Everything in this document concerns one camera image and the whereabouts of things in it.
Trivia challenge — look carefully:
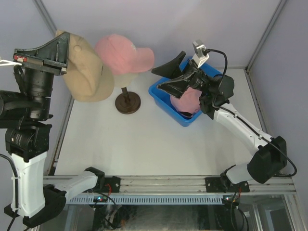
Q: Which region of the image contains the blue plastic bin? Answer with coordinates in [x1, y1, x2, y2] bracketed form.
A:
[148, 56, 221, 127]

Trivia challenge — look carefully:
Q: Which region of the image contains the dark round wooden stand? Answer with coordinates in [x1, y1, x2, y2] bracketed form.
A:
[115, 87, 141, 115]

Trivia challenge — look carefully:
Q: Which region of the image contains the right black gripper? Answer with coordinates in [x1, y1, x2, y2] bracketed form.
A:
[152, 51, 212, 99]

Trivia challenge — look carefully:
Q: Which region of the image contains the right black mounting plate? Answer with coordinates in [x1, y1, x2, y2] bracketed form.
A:
[205, 177, 250, 193]

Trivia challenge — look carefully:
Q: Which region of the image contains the aluminium mounting rail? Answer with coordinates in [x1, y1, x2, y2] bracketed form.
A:
[42, 174, 296, 193]

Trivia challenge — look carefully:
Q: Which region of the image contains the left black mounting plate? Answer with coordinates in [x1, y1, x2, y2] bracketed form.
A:
[96, 176, 121, 195]

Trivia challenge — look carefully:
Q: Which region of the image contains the perforated grey cable duct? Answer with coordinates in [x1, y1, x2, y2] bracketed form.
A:
[67, 194, 223, 205]

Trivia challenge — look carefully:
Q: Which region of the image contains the right black camera cable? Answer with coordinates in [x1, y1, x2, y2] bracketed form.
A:
[204, 49, 298, 179]

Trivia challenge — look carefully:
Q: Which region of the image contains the black mounting plate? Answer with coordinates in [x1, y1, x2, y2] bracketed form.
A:
[96, 176, 121, 195]
[205, 177, 250, 193]

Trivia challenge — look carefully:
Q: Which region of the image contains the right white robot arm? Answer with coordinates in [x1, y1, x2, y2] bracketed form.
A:
[152, 51, 287, 192]

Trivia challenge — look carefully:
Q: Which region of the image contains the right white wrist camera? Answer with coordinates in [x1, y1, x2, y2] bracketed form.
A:
[192, 39, 209, 68]

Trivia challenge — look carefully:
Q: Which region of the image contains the pink baseball cap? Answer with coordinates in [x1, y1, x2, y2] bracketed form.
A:
[94, 34, 154, 75]

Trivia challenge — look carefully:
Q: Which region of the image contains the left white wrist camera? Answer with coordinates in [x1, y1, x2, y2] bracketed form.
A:
[0, 57, 23, 67]

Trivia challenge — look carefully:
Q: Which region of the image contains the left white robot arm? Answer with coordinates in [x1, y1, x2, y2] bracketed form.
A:
[0, 32, 105, 228]

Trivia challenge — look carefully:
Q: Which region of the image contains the beige cap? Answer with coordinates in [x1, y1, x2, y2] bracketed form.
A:
[63, 33, 115, 103]

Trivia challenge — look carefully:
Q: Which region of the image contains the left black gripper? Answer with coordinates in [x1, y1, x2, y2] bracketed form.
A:
[14, 31, 72, 118]

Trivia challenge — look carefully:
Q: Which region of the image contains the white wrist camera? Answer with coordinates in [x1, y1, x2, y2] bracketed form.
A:
[192, 39, 209, 68]
[0, 57, 23, 67]

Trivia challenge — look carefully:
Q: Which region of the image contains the beige mannequin head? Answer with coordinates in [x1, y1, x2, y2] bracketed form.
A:
[114, 73, 139, 88]

